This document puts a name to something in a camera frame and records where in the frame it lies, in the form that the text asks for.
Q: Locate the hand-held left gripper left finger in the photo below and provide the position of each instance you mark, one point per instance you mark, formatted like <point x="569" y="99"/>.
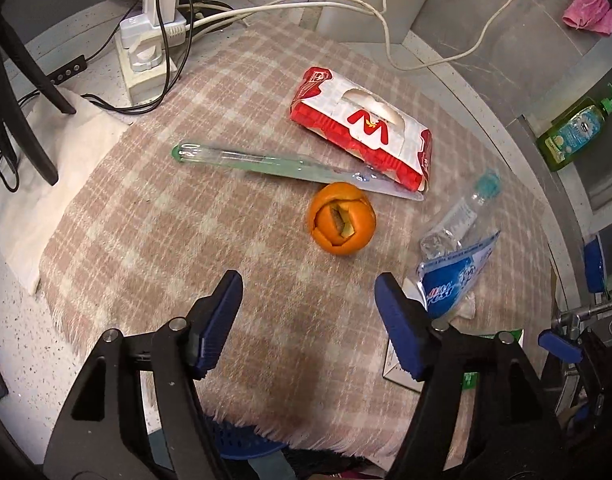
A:
<point x="218" y="330"/>

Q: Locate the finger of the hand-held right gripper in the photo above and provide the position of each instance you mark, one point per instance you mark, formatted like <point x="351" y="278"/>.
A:
<point x="596" y="265"/>
<point x="561" y="346"/>

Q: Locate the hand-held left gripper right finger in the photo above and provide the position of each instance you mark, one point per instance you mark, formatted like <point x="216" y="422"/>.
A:
<point x="401" y="330"/>

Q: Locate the printed foil pouch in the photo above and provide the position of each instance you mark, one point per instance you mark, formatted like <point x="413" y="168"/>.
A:
<point x="451" y="280"/>

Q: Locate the blue perforated plastic basket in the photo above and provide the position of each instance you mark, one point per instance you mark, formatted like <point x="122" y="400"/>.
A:
<point x="241" y="440"/>

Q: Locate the crushed clear plastic bottle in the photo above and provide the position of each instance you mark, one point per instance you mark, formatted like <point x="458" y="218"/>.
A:
<point x="461" y="217"/>

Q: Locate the clear toothbrush package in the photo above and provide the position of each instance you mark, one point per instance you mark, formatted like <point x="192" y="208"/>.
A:
<point x="246" y="165"/>

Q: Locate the red and white paper bag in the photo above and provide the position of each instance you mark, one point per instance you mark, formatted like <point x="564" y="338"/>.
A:
<point x="366" y="125"/>

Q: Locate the beige checked fringed blanket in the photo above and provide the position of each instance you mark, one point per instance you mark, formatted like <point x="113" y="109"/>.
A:
<point x="186" y="240"/>

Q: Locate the orange peel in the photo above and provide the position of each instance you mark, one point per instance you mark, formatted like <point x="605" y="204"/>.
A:
<point x="326" y="232"/>

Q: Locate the green dish soap bottle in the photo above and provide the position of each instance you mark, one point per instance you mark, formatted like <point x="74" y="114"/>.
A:
<point x="571" y="135"/>

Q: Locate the white paper towel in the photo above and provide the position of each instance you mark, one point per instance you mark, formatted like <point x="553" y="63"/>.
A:
<point x="46" y="200"/>

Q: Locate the pink cloth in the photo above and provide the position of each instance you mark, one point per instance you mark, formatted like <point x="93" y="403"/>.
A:
<point x="588" y="10"/>

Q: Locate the white power strip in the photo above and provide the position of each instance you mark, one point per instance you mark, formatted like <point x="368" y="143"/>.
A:
<point x="146" y="60"/>

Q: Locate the black tripod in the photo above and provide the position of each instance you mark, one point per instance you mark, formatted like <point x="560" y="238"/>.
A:
<point x="36" y="66"/>

